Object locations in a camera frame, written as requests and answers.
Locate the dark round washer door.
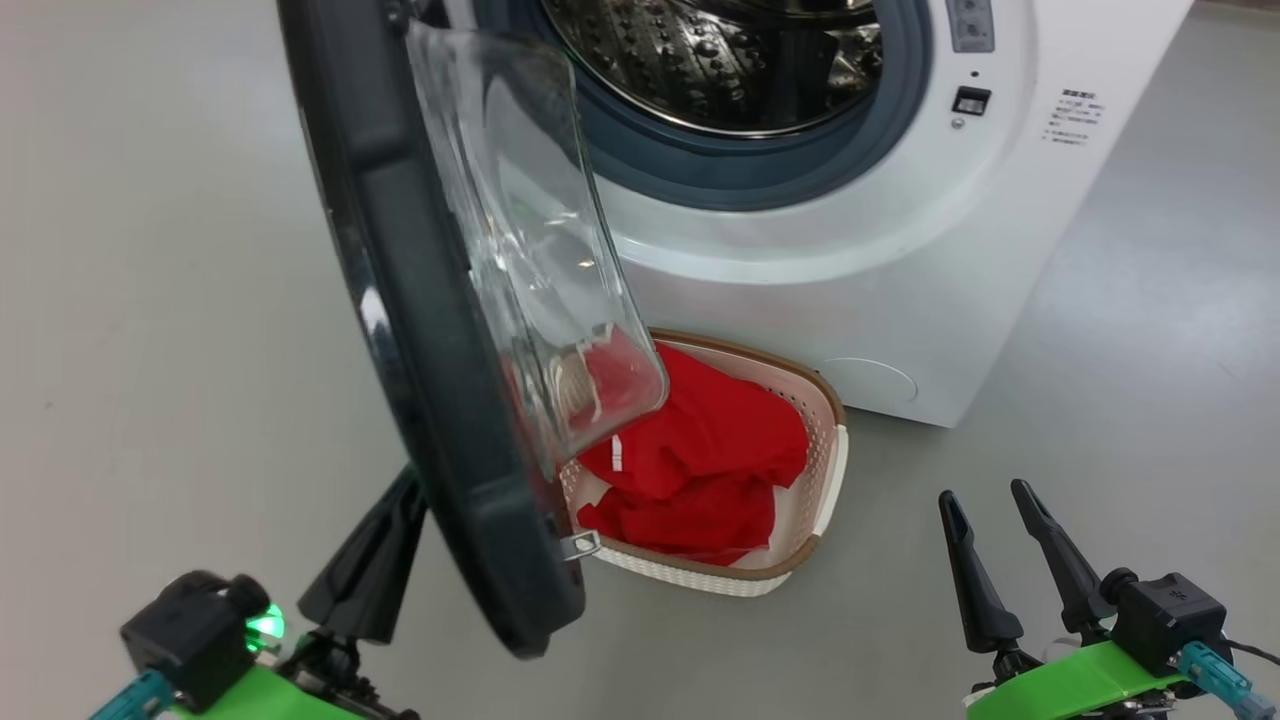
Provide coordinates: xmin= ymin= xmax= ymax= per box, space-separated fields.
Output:
xmin=277 ymin=0 xmax=671 ymax=661

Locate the cream perforated laundry basket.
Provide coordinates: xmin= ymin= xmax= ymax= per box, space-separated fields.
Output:
xmin=555 ymin=328 xmax=851 ymax=598

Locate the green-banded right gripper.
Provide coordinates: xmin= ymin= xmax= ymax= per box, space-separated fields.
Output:
xmin=938 ymin=479 xmax=1193 ymax=720

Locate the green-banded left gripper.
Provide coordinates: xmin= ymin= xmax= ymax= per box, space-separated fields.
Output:
xmin=170 ymin=465 xmax=429 ymax=720

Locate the white front-load washing machine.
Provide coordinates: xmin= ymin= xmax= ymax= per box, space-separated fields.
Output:
xmin=470 ymin=0 xmax=1196 ymax=429

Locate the plain red garment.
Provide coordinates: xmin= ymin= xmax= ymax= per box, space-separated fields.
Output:
xmin=575 ymin=343 xmax=809 ymax=501

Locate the teal cable connector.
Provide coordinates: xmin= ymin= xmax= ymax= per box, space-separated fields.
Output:
xmin=1175 ymin=640 xmax=1256 ymax=720
xmin=88 ymin=668 xmax=173 ymax=720

